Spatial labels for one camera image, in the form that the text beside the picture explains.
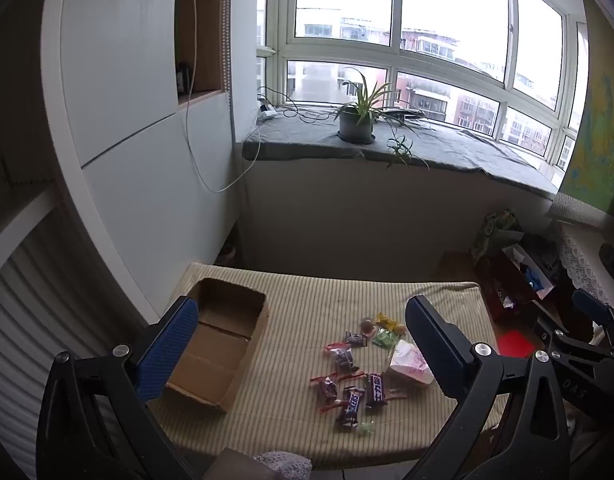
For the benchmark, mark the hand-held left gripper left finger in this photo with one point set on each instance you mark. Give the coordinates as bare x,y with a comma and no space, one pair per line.
169,345

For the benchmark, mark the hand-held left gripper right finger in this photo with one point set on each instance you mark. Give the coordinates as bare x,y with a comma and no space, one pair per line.
437,347

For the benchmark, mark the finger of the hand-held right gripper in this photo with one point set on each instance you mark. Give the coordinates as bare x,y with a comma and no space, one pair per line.
562,342
589,302

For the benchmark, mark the sliced bread packet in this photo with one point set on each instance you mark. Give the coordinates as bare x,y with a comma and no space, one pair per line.
409,367

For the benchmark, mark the cardboard box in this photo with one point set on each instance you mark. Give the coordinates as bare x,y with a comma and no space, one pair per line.
212,355

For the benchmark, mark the green candy packet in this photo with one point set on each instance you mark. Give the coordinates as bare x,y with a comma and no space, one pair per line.
385,340

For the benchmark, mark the yellow candy packet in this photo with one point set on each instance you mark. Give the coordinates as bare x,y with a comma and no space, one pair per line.
384,320

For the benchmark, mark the round brown candy pink wrapper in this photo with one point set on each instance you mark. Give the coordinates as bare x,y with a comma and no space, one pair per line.
368,326

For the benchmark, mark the brown chocolate bar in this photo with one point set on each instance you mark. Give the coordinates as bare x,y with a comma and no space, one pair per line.
350,407
376,391

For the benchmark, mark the black patterned candy packet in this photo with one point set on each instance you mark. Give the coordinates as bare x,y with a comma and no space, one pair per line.
355,338

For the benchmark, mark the clear red-ended candy packet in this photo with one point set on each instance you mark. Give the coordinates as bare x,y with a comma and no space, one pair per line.
328,387
343,359

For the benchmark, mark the small green clear candy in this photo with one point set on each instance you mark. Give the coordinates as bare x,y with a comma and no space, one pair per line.
367,428

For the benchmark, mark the red paper sheet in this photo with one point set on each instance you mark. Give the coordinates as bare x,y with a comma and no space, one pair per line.
514,344

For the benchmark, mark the white lace cloth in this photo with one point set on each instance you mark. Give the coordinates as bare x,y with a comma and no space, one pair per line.
582,255

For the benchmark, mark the red box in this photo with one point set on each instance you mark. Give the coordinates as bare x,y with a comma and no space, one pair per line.
502,285

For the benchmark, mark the green snack bag on floor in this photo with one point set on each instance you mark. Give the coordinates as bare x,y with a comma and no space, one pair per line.
494,230

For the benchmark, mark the striped tablecloth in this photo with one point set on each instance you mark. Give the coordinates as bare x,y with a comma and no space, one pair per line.
297,320

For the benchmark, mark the white ribbed roller door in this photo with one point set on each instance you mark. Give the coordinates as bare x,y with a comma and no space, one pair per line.
37,285

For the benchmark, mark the grey knitted cloth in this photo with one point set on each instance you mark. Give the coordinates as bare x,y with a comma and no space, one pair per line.
282,464

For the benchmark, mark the white cabinet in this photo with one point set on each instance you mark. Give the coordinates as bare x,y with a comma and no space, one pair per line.
137,110

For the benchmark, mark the black flat device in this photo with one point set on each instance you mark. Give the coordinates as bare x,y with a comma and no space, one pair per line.
402,112

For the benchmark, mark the potted spider plant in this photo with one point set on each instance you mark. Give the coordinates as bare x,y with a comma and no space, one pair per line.
356,122

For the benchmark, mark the grey windowsill cloth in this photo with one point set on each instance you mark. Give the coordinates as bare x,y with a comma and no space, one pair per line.
312,142

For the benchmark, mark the white power strip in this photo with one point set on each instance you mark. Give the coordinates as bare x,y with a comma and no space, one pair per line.
266,112

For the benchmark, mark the wooden shelf niche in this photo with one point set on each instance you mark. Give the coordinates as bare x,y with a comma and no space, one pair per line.
202,35

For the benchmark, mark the white framed window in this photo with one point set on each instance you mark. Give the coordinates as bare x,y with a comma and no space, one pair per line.
397,10

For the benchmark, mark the green yellow wall painting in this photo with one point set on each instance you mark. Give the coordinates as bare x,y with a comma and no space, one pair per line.
597,135

